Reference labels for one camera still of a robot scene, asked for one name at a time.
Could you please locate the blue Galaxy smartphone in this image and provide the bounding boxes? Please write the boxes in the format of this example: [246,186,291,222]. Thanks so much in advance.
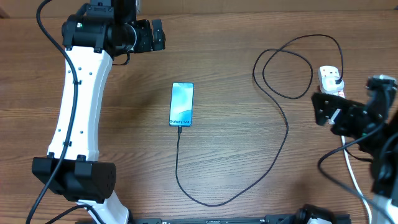
[169,82,194,127]

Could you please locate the black USB charging cable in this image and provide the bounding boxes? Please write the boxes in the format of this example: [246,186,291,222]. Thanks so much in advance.
[175,34,345,207]

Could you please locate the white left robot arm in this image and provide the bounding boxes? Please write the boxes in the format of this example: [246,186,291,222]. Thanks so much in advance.
[32,0,165,223]

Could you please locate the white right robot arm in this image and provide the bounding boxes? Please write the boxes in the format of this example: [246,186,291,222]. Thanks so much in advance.
[312,91,397,223]

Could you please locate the white charger plug adapter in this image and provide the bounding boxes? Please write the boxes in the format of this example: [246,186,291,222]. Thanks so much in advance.
[320,77,345,94]

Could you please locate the white power strip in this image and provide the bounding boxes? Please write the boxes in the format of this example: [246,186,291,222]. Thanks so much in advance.
[318,65,345,98]

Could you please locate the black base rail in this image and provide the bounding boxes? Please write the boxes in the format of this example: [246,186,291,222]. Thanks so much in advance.
[74,214,352,224]

